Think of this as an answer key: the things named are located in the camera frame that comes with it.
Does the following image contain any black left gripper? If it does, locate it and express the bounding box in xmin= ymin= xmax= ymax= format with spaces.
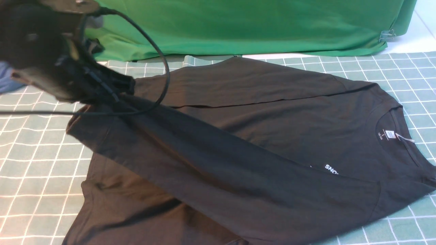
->
xmin=1 ymin=0 xmax=136 ymax=104

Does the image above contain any dark gray long-sleeve top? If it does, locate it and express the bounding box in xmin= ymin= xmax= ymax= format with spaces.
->
xmin=63 ymin=57 xmax=435 ymax=245

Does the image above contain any blue garment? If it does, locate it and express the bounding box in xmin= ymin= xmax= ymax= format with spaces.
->
xmin=0 ymin=61 xmax=25 ymax=94

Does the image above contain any green backdrop cloth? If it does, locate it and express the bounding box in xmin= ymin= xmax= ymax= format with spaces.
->
xmin=99 ymin=0 xmax=416 ymax=57

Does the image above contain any green checkered tablecloth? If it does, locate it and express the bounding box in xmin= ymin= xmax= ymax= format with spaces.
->
xmin=0 ymin=51 xmax=436 ymax=245

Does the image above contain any metal binder clip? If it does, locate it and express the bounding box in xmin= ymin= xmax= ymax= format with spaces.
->
xmin=378 ymin=29 xmax=396 ymax=43

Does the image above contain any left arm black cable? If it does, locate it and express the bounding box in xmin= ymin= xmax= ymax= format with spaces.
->
xmin=0 ymin=9 xmax=171 ymax=118

